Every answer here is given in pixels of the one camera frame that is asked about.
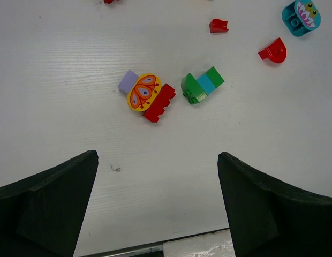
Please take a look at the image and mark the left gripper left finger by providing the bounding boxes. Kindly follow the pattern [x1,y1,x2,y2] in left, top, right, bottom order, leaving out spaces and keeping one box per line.
[0,150,99,256]

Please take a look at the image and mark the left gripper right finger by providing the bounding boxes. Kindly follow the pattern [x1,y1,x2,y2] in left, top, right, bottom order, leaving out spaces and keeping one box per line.
[217,152,332,256]

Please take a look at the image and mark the green blue brick stack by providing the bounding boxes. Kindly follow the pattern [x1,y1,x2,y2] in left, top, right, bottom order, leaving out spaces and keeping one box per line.
[180,66,224,105]

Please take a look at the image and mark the lilac yellow red brick stack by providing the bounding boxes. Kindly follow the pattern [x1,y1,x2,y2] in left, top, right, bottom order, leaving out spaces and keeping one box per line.
[118,70,176,123]

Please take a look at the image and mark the red arch brick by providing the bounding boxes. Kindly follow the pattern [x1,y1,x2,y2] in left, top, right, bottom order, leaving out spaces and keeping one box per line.
[258,37,287,64]

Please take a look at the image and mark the small red slope brick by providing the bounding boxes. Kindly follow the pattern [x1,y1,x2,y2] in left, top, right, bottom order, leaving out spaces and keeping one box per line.
[209,19,229,34]

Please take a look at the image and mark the teal oval flower brick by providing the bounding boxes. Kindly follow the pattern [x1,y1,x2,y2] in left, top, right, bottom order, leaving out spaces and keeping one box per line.
[281,0,321,37]

